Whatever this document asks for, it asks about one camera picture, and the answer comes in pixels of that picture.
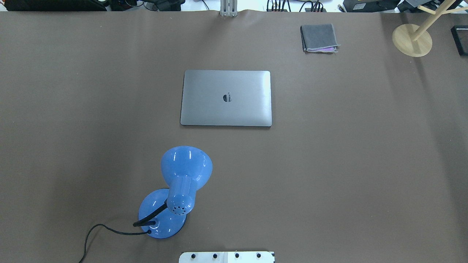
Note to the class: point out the folded grey cloth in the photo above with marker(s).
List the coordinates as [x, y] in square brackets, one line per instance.
[319, 38]

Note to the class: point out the wooden stand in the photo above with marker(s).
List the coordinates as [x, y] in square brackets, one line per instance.
[413, 40]

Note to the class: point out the black tray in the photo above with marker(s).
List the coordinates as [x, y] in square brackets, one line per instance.
[460, 36]

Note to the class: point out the metal camera post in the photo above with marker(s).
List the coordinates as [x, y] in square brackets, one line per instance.
[228, 8]

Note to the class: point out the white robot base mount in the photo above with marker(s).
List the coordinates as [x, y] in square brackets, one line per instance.
[228, 257]

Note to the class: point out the blue desk lamp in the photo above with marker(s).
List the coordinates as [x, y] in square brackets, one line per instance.
[163, 213]

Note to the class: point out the grey laptop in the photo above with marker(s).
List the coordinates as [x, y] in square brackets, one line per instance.
[226, 98]

